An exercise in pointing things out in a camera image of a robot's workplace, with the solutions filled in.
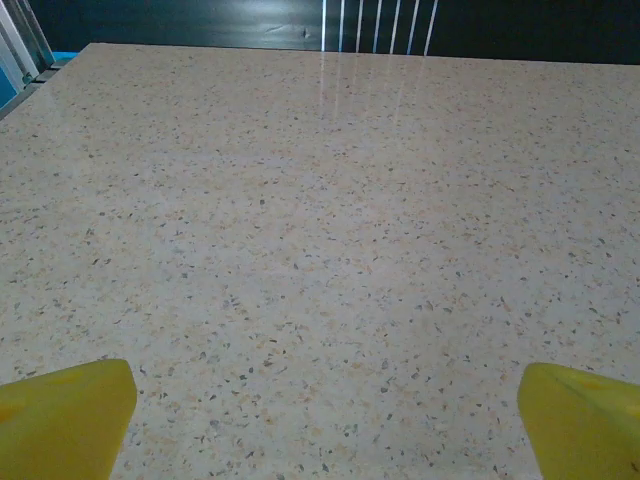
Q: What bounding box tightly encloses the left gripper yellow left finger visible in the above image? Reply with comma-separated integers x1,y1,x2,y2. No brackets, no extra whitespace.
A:
0,358,138,480

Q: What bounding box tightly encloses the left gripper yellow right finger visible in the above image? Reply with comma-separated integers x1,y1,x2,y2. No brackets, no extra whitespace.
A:
518,362,640,480

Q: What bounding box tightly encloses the aluminium frame post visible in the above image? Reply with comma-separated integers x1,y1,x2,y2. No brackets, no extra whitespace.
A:
0,0,54,101

